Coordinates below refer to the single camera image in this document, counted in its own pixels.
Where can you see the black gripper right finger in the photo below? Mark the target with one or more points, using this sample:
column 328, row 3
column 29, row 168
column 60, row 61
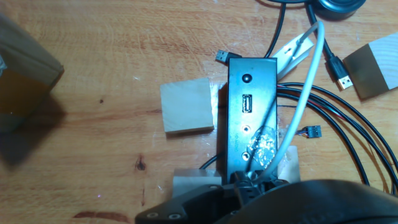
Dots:
column 311, row 202

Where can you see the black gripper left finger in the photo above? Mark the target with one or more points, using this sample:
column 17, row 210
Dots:
column 199, row 202

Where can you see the black docking station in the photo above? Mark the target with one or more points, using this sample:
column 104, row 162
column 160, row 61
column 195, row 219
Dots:
column 252, row 124

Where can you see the varnished wooden board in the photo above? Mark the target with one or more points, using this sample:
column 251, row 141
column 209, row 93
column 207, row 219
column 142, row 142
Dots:
column 93, row 46

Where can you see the black round puck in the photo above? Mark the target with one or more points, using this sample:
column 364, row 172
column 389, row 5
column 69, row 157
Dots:
column 339, row 7

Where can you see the torn cardboard box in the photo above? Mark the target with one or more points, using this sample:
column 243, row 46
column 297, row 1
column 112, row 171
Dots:
column 28, row 77

